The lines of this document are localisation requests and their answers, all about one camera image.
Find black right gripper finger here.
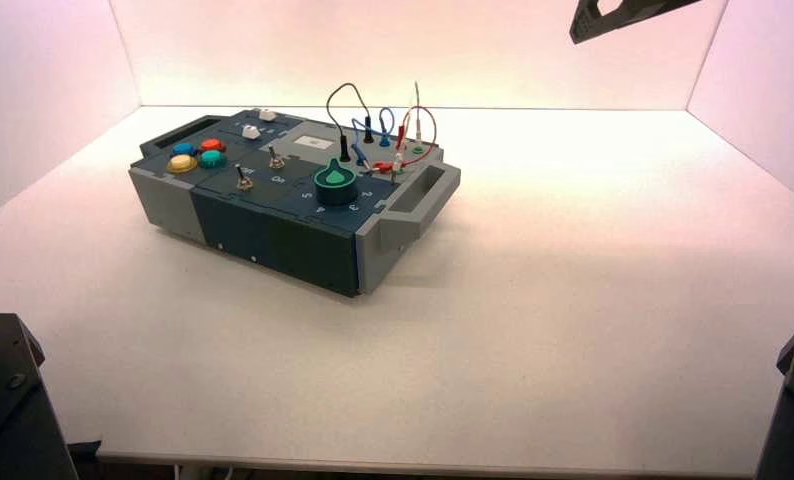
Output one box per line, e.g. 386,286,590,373
569,0,704,46

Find green rotary knob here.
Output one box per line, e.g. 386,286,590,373
313,158,359,207

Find blue grey control box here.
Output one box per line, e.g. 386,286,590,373
128,107,463,299

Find white patch cable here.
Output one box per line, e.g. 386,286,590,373
392,80,424,176

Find red patch cable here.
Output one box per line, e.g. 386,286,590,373
370,105,439,176

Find blue patch cable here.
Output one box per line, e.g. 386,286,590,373
351,106,397,168

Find black patch cable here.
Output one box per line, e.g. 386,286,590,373
325,82,376,164

